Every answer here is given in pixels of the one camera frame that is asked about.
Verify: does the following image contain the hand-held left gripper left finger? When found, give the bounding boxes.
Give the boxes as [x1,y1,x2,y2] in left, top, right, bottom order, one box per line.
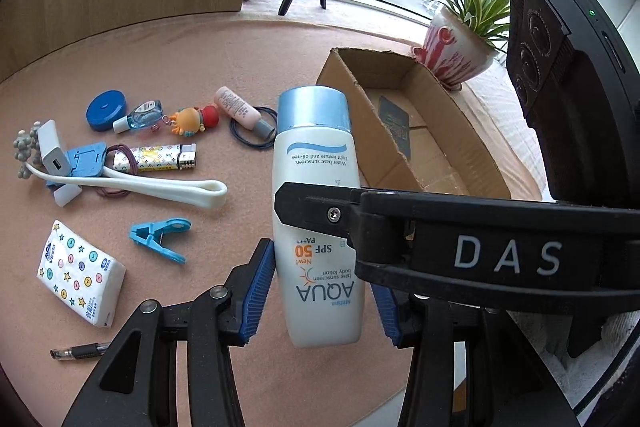
[62,237,278,427]

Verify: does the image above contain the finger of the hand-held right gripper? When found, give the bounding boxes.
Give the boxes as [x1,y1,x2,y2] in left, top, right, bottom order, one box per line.
[274,181,363,234]

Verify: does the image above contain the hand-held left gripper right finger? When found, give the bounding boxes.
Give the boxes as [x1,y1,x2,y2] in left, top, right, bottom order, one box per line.
[370,283,586,427]

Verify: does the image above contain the white sunscreen bottle blue cap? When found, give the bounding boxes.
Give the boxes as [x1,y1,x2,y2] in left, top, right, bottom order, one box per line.
[271,86,363,349]

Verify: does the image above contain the black hair tie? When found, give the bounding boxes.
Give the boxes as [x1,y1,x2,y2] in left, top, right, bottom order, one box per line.
[231,107,278,151]

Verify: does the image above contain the blue plastic clip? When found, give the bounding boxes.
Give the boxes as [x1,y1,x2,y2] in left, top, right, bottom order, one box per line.
[129,217,192,264]

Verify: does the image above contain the pink cosmetic tube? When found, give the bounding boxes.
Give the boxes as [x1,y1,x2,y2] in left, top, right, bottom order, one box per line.
[215,86,277,142]

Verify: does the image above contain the white massager grey balls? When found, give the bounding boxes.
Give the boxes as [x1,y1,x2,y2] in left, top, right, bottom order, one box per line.
[12,122,228,210]

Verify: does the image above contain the orange cartoon figure keychain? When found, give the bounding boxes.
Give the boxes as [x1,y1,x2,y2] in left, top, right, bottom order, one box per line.
[162,104,221,139]

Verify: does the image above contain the cardboard box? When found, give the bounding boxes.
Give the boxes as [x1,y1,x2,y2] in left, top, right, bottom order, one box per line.
[316,47,512,200]

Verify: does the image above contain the patterned lighter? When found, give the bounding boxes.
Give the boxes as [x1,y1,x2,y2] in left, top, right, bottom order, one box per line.
[112,146,198,175]

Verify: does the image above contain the star print tissue pack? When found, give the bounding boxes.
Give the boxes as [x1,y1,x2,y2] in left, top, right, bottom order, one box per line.
[37,219,127,329]

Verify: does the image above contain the black pen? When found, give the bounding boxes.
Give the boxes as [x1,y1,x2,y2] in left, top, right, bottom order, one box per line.
[50,341,111,362]

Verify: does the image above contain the small clear blue bottle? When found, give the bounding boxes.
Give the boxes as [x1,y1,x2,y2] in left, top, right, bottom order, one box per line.
[112,99,164,134]

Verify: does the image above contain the translucent white cap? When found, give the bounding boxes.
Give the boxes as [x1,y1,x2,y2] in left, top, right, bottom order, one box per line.
[52,184,83,208]

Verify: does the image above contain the blue phone stand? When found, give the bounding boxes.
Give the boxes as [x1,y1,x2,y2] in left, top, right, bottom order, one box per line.
[47,142,108,194]

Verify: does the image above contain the round blue tape measure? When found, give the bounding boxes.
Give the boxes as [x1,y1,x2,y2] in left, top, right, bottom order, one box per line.
[86,89,128,131]

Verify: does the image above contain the white charger plug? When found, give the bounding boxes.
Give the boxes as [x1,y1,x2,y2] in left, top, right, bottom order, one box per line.
[32,119,68,175]

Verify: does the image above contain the dark card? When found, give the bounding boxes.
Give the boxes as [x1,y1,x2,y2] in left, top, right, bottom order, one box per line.
[377,95,413,160]

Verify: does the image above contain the white checked tablecloth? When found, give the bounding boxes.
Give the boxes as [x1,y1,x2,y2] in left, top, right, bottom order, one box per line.
[465,57,551,200]

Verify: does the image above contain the potted spider plant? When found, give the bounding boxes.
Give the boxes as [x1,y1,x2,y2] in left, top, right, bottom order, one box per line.
[400,0,512,92]

